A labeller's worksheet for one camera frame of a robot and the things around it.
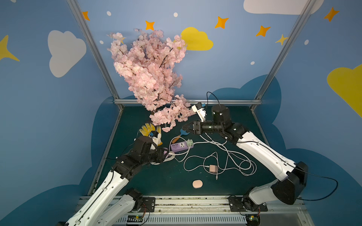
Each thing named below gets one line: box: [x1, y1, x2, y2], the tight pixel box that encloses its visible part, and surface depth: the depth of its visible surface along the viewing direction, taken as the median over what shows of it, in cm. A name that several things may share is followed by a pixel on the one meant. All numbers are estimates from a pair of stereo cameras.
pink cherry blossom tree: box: [108, 29, 195, 133], surface depth 74 cm
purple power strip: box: [170, 140, 195, 152], surface depth 97 cm
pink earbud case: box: [192, 179, 204, 189], surface depth 82 cm
